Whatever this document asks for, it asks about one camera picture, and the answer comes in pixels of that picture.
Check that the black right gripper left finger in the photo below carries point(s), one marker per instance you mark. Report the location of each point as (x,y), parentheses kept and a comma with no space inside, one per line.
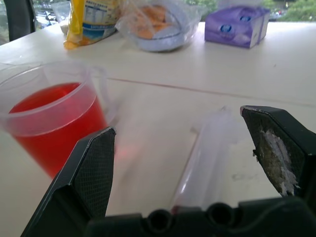
(81,182)

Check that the large clear cup red liquid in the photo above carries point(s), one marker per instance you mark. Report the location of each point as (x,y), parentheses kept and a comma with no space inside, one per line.
(53,118)

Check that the clear bag with orange snacks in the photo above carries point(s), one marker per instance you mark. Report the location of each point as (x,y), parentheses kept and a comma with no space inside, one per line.
(160,24)

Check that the dark chair back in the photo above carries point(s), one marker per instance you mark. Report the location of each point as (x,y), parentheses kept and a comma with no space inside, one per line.
(19,18)

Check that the yellow snack bag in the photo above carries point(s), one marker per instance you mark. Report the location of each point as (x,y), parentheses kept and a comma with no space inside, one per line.
(89,22)

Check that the clear plastic tube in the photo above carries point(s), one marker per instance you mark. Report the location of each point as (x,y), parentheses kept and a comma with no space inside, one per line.
(200,163)

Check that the purple tissue box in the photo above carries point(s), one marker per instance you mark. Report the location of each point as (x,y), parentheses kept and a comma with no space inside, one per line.
(237,26)

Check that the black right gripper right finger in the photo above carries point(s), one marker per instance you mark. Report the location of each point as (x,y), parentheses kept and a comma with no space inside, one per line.
(291,148)

